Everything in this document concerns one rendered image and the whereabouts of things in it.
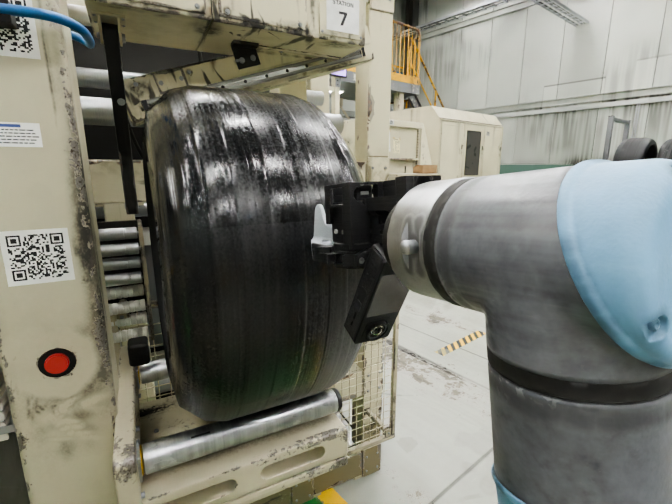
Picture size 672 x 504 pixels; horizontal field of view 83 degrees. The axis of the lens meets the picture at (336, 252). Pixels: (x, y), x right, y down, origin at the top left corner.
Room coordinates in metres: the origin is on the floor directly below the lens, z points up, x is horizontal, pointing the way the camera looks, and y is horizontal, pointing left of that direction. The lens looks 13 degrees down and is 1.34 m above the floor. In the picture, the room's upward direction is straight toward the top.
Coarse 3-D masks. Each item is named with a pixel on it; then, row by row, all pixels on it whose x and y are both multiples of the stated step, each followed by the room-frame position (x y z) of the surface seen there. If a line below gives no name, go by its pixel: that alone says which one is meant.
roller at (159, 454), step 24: (288, 408) 0.60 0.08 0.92; (312, 408) 0.61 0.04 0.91; (336, 408) 0.63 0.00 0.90; (192, 432) 0.53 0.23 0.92; (216, 432) 0.54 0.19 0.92; (240, 432) 0.55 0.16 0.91; (264, 432) 0.57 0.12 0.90; (144, 456) 0.49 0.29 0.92; (168, 456) 0.50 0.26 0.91; (192, 456) 0.51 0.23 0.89
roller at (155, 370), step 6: (156, 360) 0.77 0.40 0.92; (162, 360) 0.77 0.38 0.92; (138, 366) 0.76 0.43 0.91; (144, 366) 0.75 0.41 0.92; (150, 366) 0.75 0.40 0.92; (156, 366) 0.75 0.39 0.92; (162, 366) 0.76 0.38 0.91; (138, 372) 0.73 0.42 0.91; (144, 372) 0.74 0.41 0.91; (150, 372) 0.74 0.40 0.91; (156, 372) 0.75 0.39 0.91; (162, 372) 0.75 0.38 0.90; (144, 378) 0.73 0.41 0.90; (150, 378) 0.74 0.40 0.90; (156, 378) 0.75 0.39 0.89; (162, 378) 0.75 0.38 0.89
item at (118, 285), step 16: (112, 224) 1.01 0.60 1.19; (128, 224) 1.02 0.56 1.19; (112, 240) 1.01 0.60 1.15; (128, 240) 1.02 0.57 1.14; (112, 256) 1.00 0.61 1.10; (128, 256) 1.02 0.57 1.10; (144, 256) 0.91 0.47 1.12; (112, 272) 1.00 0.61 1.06; (128, 272) 1.02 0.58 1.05; (144, 272) 0.91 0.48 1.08; (112, 288) 0.90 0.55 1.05; (128, 288) 0.91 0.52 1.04; (144, 288) 0.93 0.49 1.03; (112, 304) 0.89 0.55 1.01; (128, 304) 0.90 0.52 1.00; (144, 304) 0.91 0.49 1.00; (128, 320) 0.90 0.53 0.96; (144, 320) 0.92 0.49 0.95; (128, 336) 0.89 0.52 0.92
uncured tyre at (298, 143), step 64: (192, 128) 0.50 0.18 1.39; (256, 128) 0.54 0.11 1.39; (320, 128) 0.59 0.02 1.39; (192, 192) 0.45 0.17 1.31; (256, 192) 0.47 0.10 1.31; (320, 192) 0.51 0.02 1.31; (192, 256) 0.43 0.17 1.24; (256, 256) 0.45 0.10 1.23; (192, 320) 0.43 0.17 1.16; (256, 320) 0.44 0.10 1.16; (320, 320) 0.48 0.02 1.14; (192, 384) 0.46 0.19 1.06; (256, 384) 0.47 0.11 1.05; (320, 384) 0.54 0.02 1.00
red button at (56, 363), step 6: (54, 354) 0.51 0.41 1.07; (60, 354) 0.51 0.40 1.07; (48, 360) 0.50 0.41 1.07; (54, 360) 0.50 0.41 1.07; (60, 360) 0.50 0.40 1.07; (66, 360) 0.51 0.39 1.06; (48, 366) 0.50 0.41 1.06; (54, 366) 0.50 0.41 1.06; (60, 366) 0.50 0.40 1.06; (66, 366) 0.51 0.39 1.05; (54, 372) 0.50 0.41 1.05; (60, 372) 0.51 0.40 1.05
